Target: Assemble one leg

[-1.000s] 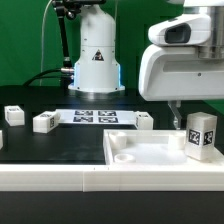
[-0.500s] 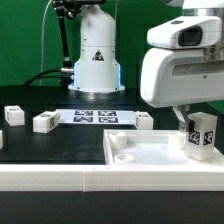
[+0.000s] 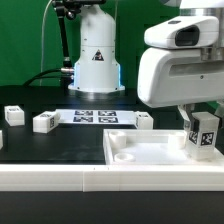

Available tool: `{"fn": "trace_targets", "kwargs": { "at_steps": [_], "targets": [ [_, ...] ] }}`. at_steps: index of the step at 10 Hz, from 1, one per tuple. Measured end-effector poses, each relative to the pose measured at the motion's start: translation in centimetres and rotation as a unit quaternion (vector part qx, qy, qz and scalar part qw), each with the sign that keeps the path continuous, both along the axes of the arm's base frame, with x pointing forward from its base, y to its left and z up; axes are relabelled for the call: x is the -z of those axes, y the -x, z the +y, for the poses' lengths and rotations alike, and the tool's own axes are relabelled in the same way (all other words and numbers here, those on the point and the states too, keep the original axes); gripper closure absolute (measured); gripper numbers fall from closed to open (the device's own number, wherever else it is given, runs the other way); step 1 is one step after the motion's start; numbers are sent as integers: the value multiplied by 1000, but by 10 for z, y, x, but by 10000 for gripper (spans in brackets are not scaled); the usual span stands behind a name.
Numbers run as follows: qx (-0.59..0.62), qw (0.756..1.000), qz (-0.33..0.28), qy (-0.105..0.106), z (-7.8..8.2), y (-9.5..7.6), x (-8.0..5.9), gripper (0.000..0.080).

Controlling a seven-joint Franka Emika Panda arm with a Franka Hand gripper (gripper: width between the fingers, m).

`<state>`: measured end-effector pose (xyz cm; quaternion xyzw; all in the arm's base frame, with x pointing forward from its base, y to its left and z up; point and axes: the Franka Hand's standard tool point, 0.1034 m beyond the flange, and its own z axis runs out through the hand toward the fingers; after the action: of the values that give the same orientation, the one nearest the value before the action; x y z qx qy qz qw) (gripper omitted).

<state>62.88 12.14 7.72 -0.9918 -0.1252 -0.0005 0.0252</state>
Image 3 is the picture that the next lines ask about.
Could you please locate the white square tabletop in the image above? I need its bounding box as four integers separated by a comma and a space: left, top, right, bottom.
103, 129, 224, 166

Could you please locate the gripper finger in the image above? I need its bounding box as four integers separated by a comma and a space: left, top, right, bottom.
178, 105, 196, 132
215, 102, 224, 118

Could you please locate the white boundary wall frame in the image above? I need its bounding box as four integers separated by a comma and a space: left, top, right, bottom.
0, 164, 224, 192

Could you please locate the white cable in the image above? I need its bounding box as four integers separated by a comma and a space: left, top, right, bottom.
39, 0, 54, 87

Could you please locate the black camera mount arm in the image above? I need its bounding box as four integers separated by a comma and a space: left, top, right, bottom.
52, 0, 106, 75

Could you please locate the black cable bundle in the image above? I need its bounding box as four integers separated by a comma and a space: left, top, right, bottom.
23, 68, 74, 87

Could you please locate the white sheet with tags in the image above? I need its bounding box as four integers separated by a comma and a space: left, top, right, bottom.
56, 109, 135, 125

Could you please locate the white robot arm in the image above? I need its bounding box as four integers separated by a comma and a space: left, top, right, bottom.
69, 0, 224, 112

